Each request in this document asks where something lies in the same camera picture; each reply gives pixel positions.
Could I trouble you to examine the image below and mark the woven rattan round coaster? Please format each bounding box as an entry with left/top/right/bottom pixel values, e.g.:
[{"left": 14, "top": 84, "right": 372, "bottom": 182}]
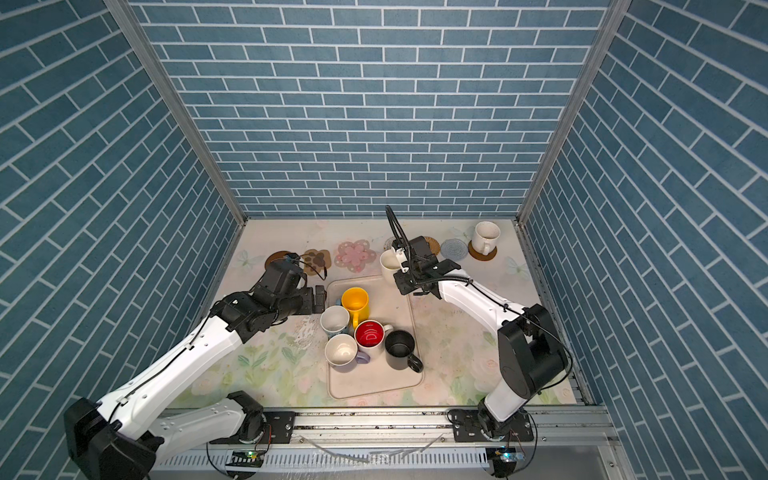
[{"left": 424, "top": 236, "right": 441, "bottom": 255}]

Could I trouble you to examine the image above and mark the light blue mug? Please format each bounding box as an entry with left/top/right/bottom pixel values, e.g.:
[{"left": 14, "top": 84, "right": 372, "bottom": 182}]
[{"left": 319, "top": 305, "right": 350, "bottom": 339}]

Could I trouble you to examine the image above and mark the light blue round coaster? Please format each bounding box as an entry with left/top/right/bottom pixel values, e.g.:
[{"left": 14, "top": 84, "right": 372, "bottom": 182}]
[{"left": 440, "top": 238, "right": 468, "bottom": 262}]

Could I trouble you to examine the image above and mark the cork paw print coaster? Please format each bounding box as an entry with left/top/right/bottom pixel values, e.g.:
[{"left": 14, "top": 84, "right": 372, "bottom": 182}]
[{"left": 301, "top": 249, "right": 332, "bottom": 278}]

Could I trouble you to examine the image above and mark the yellow mug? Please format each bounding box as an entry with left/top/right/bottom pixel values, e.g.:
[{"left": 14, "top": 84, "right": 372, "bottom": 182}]
[{"left": 341, "top": 287, "right": 370, "bottom": 329}]

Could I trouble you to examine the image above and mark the brown round coaster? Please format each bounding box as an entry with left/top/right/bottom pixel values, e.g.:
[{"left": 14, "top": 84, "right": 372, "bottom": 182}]
[
  {"left": 264, "top": 250, "right": 295, "bottom": 269},
  {"left": 468, "top": 242, "right": 498, "bottom": 262}
]

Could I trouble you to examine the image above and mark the pink flower coaster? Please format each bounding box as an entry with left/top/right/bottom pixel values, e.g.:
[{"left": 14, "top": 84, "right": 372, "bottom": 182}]
[{"left": 334, "top": 239, "right": 379, "bottom": 273}]

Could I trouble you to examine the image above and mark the white speckled mug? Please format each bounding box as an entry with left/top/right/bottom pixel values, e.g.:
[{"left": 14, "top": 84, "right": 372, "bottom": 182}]
[{"left": 471, "top": 221, "right": 501, "bottom": 254}]

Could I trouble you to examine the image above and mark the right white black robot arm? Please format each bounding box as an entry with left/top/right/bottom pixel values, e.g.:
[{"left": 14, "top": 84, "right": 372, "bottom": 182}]
[{"left": 391, "top": 235, "right": 573, "bottom": 440}]

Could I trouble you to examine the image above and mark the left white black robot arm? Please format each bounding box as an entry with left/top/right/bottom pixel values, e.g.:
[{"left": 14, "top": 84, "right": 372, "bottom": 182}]
[{"left": 63, "top": 253, "right": 327, "bottom": 479}]

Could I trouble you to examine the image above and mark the beige plastic tray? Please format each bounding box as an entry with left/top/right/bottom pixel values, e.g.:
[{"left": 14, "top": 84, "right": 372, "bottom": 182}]
[{"left": 326, "top": 276, "right": 424, "bottom": 400}]

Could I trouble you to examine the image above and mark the red mug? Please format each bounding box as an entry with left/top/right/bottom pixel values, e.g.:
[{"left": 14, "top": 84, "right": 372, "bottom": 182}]
[{"left": 354, "top": 320, "right": 394, "bottom": 355}]

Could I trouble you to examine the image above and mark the black mug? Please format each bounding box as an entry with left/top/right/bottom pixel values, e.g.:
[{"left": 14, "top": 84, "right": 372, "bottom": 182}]
[{"left": 384, "top": 330, "right": 424, "bottom": 373}]

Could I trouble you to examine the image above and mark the white mug purple handle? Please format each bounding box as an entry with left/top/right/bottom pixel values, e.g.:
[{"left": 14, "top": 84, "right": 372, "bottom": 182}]
[{"left": 324, "top": 334, "right": 370, "bottom": 368}]

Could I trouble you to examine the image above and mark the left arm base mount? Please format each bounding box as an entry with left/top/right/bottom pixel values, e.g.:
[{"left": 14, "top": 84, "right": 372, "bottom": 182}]
[{"left": 208, "top": 411, "right": 297, "bottom": 446}]

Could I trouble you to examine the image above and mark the aluminium front rail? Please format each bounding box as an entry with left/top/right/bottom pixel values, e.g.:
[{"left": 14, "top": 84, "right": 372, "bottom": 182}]
[{"left": 122, "top": 405, "right": 619, "bottom": 452}]

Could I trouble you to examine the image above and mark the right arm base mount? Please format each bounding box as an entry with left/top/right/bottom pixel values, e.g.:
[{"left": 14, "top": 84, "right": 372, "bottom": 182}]
[{"left": 446, "top": 408, "right": 535, "bottom": 443}]

